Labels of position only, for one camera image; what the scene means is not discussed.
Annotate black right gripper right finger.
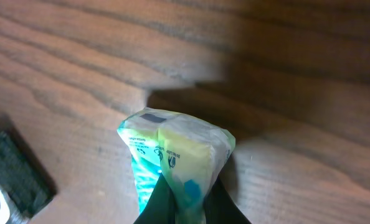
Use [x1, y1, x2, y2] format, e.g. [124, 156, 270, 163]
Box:
[203, 178, 251, 224]

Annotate dark green scrub pad pack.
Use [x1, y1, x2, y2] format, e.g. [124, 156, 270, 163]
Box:
[0, 131, 56, 224]

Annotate small teal tissue pack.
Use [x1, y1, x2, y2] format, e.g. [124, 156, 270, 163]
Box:
[117, 108, 235, 223]

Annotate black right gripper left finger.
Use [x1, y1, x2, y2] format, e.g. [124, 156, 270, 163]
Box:
[134, 174, 176, 224]

